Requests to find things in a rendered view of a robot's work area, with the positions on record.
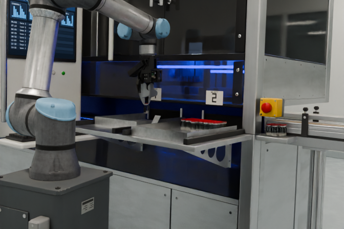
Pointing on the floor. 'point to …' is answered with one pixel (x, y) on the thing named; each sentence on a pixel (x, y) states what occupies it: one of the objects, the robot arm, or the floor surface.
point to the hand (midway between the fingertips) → (145, 100)
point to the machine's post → (253, 98)
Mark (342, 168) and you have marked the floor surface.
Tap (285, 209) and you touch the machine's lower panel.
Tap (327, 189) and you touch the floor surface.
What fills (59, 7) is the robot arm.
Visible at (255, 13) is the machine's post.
